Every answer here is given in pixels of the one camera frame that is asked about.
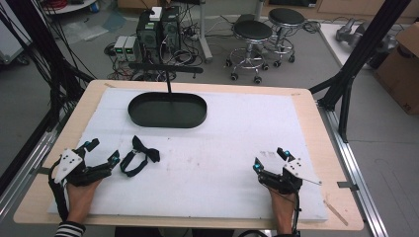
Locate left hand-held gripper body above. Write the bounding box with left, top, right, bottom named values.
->
left=53, top=147, right=113, bottom=188

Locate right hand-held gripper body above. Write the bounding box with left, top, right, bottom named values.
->
left=258, top=157, right=313, bottom=196

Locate black bow tie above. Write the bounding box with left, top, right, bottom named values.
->
left=119, top=134, right=161, bottom=178

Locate black oval tray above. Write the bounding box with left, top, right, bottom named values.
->
left=127, top=91, right=209, bottom=129

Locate person's right hand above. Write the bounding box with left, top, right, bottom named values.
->
left=268, top=188, right=297, bottom=232

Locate person's left hand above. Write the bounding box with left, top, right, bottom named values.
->
left=65, top=179, right=102, bottom=225

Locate wooden table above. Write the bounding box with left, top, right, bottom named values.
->
left=13, top=79, right=365, bottom=232

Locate white foam mat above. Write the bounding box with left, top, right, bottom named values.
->
left=47, top=87, right=329, bottom=222

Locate wooden stick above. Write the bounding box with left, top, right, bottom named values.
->
left=322, top=198, right=350, bottom=227

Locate grey power supply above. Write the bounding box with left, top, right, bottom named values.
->
left=124, top=35, right=140, bottom=63
left=113, top=35, right=128, bottom=62

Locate black t-shaped stand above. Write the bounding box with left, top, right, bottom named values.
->
left=127, top=62, right=205, bottom=100

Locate black computer tower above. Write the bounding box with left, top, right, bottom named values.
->
left=135, top=11, right=164, bottom=64
left=160, top=6, right=183, bottom=54

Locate black round stool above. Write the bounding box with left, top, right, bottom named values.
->
left=225, top=19, right=275, bottom=85
left=263, top=7, right=307, bottom=68

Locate white case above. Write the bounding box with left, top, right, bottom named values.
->
left=0, top=0, right=33, bottom=65

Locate grey device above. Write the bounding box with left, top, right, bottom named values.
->
left=335, top=18, right=399, bottom=54

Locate grey table leg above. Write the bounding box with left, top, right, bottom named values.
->
left=197, top=0, right=214, bottom=64

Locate white round table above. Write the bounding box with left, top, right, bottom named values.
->
left=42, top=0, right=99, bottom=16

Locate brown cardboard box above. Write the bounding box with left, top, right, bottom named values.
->
left=374, top=22, right=419, bottom=116

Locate white box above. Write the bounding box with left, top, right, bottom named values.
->
left=148, top=6, right=163, bottom=23

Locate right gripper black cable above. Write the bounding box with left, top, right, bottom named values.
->
left=293, top=191, right=302, bottom=237

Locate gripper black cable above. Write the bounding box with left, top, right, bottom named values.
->
left=293, top=191, right=302, bottom=237
left=47, top=157, right=70, bottom=222

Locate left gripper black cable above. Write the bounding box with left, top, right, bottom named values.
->
left=47, top=157, right=70, bottom=222

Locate aluminium rail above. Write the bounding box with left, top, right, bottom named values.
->
left=316, top=101, right=390, bottom=237
left=0, top=129, right=61, bottom=219

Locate black frame strut with cables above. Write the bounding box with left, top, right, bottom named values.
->
left=0, top=0, right=97, bottom=133

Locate black metal frame strut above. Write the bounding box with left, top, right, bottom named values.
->
left=308, top=0, right=413, bottom=144

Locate tangle of floor cables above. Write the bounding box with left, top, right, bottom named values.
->
left=104, top=19, right=211, bottom=83

